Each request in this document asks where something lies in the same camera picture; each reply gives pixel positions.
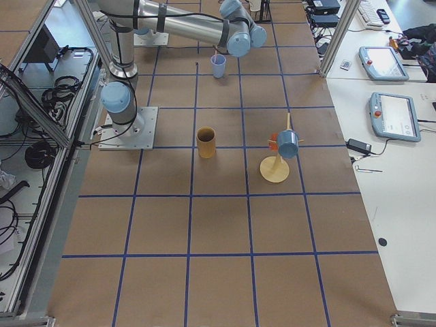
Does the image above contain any light blue plastic cup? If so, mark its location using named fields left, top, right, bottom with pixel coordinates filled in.
left=210, top=54, right=226, bottom=78

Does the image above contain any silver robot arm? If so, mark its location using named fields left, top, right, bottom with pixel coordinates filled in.
left=134, top=28, right=160, bottom=39
left=97, top=1, right=267, bottom=80

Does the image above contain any bamboo chopstick holder cup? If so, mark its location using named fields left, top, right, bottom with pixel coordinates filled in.
left=196, top=127, right=216, bottom=159

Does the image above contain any wooden cup tree stand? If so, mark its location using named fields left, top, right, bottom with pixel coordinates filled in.
left=260, top=113, right=301, bottom=183

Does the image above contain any orange cup on stand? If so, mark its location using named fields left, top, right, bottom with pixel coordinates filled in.
left=268, top=133, right=279, bottom=151

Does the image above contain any blue cup on stand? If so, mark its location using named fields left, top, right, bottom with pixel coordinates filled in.
left=277, top=129, right=299, bottom=159

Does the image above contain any black power adapter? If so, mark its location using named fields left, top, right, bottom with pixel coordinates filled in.
left=346, top=138, right=372, bottom=155

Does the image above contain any metal hex key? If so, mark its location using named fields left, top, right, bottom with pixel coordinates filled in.
left=355, top=165, right=382, bottom=173

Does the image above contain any near teach pendant tablet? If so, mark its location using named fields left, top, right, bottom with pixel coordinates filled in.
left=369, top=92, right=421, bottom=142

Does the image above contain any teach pendant tablet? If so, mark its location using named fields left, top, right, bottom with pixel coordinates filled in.
left=358, top=46, right=409, bottom=82
left=369, top=92, right=421, bottom=142

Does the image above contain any far teach pendant tablet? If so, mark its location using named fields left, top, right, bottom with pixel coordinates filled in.
left=358, top=46, right=409, bottom=82

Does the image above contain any white keyboard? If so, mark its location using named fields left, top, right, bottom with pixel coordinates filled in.
left=356, top=1, right=384, bottom=30

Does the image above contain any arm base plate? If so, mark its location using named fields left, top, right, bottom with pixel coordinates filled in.
left=134, top=32, right=169, bottom=48
left=97, top=106, right=158, bottom=151

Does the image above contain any black wire mug rack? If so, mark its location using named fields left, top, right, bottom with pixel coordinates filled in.
left=247, top=0, right=272, bottom=23

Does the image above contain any aluminium frame post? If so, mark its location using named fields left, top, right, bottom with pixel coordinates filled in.
left=319, top=0, right=360, bottom=78

